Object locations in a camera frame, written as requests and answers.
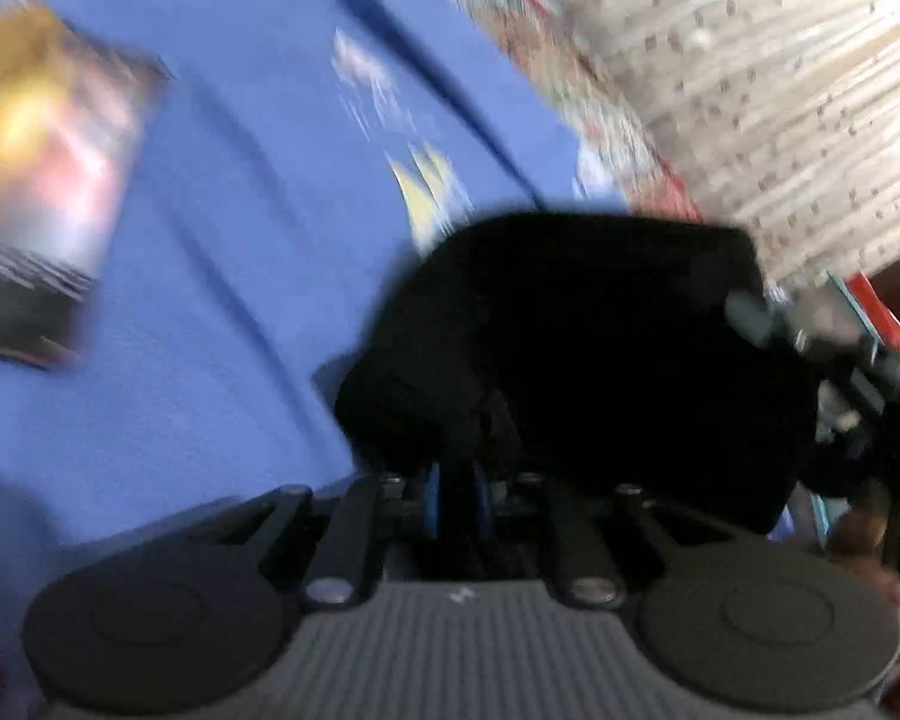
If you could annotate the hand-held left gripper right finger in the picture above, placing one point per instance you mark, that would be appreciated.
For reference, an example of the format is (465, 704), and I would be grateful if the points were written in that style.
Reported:
(482, 501)

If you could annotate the red floral blanket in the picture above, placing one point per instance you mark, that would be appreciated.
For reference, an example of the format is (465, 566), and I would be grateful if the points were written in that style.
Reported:
(570, 82)

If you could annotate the blue printed bedsheet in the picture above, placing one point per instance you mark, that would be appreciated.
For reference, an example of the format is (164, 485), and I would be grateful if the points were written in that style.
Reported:
(270, 255)

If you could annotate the red box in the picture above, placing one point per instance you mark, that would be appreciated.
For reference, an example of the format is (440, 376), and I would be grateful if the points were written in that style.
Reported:
(881, 311)

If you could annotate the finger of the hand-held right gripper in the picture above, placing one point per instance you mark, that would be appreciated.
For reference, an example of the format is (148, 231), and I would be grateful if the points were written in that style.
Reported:
(787, 330)

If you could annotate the person's right hand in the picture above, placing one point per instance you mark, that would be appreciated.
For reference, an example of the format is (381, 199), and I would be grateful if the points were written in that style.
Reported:
(862, 547)

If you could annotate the beige leaf-print curtain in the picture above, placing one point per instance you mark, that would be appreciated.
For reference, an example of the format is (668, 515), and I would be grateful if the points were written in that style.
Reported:
(780, 90)

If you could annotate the dark printed packet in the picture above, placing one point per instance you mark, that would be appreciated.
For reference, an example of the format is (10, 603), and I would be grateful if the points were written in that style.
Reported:
(45, 187)

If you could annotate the black pants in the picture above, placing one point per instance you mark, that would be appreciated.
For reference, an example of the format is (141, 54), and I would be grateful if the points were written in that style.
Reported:
(585, 330)

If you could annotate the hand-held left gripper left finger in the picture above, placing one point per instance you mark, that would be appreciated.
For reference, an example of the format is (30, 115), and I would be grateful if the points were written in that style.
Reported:
(432, 499)

